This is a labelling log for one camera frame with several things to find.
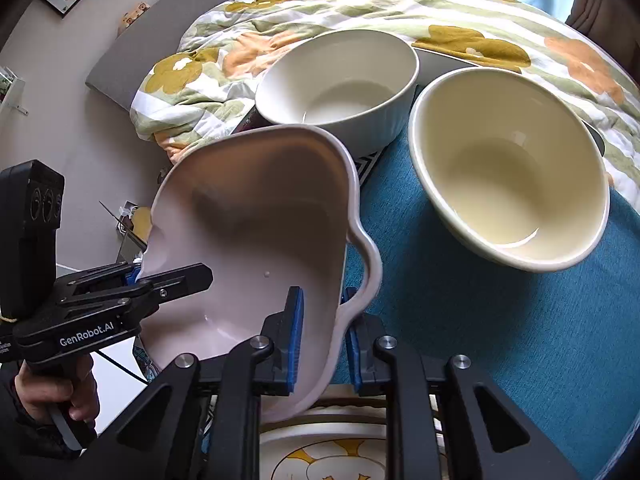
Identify clear wall shelf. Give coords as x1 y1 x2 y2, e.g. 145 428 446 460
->
0 62 26 116

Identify yellow rim plate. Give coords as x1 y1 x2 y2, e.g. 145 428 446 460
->
260 400 448 480

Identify cream round bowl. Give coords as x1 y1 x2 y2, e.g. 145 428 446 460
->
408 67 612 274

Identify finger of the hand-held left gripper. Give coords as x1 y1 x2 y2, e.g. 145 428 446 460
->
57 263 213 321
55 261 146 288

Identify yellow object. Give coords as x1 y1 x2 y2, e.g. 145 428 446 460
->
131 207 153 243

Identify floral striped quilt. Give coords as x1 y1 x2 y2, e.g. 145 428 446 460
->
131 0 640 201

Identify brown curtain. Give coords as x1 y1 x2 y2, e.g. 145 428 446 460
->
565 0 640 48

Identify grey headboard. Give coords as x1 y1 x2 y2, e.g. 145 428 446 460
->
85 0 261 111

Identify small plush toy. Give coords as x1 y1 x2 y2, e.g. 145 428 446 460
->
120 2 151 28

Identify person's left hand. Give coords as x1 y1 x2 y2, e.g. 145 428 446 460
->
15 360 98 423

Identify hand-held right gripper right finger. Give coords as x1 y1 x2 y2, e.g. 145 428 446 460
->
347 312 581 480

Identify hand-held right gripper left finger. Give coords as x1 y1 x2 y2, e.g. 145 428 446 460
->
85 285 306 480

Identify black cable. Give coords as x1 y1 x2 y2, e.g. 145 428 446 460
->
95 350 151 386

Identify white ribbed bowl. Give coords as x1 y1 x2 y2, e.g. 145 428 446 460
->
255 29 420 153

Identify blue patterned tablecloth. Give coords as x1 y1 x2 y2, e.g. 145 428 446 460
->
132 135 640 480

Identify pink square bowl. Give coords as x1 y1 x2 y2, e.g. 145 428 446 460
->
134 124 383 423

